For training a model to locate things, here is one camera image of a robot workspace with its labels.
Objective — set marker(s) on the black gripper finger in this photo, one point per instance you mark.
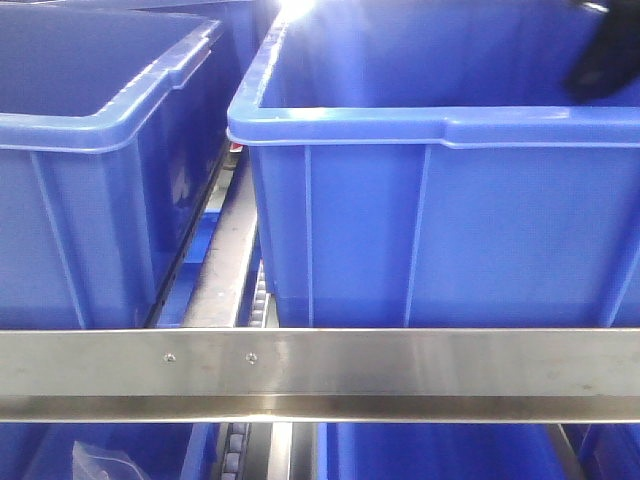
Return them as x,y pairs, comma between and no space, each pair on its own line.
610,60

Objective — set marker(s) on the blue bin bottom left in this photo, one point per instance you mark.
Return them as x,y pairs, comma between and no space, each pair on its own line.
163,451

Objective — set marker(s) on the blue bin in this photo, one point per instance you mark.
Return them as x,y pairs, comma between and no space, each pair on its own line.
436,451
112,124
420,164
163,451

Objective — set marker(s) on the blue bin bottom right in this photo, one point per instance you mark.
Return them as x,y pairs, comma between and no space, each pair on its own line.
436,451

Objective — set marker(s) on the blue bin front right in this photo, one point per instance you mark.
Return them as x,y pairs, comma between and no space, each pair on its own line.
420,164

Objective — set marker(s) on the blue bin front left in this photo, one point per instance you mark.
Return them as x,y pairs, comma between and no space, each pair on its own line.
112,124

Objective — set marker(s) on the clear plastic bag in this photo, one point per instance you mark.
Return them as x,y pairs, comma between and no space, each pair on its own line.
92,462

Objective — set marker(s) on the stainless steel shelf rack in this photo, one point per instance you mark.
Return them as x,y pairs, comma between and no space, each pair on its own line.
232,362

